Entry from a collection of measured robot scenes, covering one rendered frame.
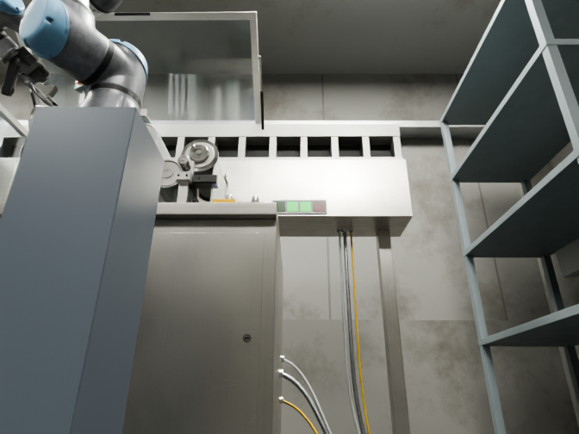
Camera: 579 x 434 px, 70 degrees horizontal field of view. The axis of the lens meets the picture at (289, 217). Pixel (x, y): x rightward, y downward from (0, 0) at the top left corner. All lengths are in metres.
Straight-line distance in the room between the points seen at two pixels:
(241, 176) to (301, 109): 1.81
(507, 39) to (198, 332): 2.25
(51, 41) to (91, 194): 0.34
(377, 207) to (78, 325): 1.45
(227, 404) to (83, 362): 0.48
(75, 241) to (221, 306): 0.48
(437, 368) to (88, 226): 2.55
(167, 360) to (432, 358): 2.15
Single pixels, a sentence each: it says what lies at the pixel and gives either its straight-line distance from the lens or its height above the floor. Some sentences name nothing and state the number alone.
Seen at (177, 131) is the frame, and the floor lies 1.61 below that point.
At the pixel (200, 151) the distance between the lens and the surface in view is 1.66.
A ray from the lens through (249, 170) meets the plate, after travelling 1.99.
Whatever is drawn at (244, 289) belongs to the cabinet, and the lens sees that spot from 1.15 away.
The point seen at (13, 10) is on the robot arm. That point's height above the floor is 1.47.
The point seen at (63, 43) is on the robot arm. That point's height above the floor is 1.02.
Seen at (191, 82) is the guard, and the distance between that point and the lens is 2.16.
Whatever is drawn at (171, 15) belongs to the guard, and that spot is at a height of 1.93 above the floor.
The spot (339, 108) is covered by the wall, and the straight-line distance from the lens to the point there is 3.73.
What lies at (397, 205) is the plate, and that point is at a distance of 1.95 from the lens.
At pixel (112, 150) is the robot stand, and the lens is 0.86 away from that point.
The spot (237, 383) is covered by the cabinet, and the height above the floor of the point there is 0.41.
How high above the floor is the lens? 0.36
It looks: 25 degrees up
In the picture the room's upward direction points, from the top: straight up
